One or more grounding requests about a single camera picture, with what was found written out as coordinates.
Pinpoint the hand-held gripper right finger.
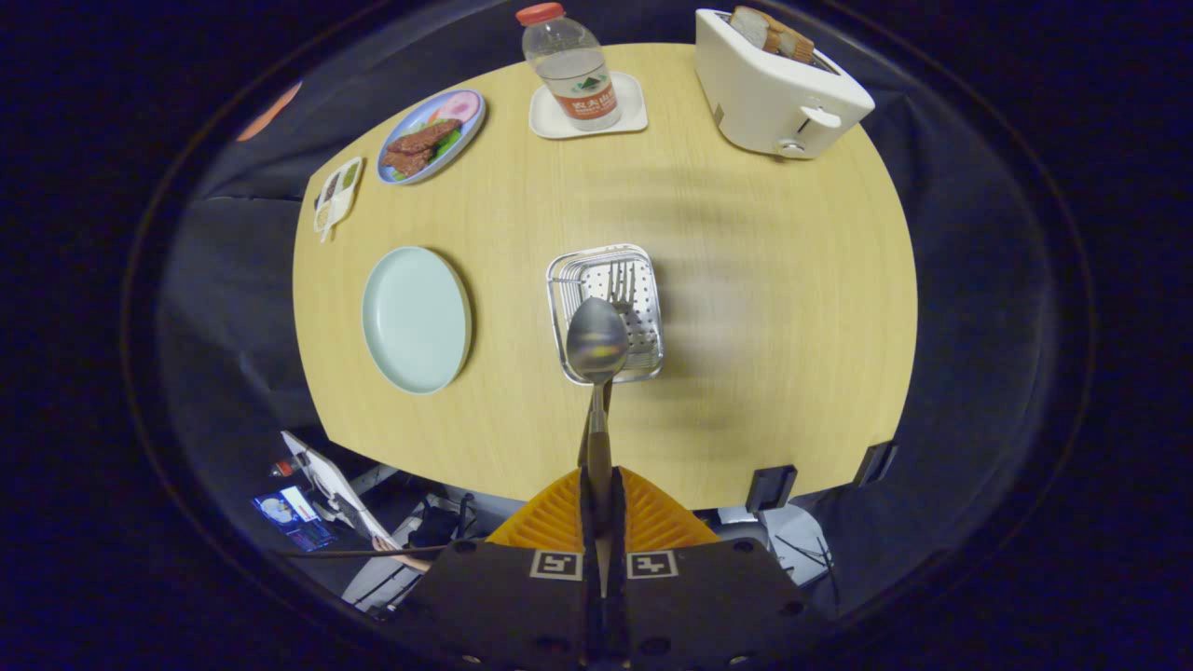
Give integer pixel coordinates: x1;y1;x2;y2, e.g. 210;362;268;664
601;464;829;671

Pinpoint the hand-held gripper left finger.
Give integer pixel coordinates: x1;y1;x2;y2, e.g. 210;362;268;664
384;464;602;671

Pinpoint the metal spoon wooden handle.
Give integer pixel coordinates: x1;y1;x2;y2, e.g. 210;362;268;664
566;296;631;523

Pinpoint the metal fork wooden handle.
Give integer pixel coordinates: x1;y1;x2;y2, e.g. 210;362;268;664
578;261;640;467

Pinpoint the black table clamp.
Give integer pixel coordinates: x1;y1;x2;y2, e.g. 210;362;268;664
856;440;898;487
746;464;799;514

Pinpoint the white board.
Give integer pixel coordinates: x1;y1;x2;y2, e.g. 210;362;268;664
281;431;402;551

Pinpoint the blue box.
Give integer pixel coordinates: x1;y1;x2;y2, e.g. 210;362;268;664
252;485;336;553

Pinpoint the pale green plate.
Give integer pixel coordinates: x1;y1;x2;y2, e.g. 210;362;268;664
362;246;473;395

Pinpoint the white divided condiment tray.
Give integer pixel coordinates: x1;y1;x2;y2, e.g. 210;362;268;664
313;156;364;243

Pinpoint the blue plate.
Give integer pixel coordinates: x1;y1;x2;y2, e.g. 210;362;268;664
377;89;487;185

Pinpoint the white square coaster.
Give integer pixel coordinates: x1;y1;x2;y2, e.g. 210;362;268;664
528;72;649;141

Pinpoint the white toaster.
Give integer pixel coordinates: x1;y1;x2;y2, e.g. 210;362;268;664
694;7;877;160

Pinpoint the clear water bottle red cap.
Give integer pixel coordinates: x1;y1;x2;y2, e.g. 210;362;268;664
515;2;624;132

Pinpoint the bread slice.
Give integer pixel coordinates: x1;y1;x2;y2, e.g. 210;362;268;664
729;5;816;64

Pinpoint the metal wire basket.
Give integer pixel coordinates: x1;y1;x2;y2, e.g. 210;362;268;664
546;244;665;385

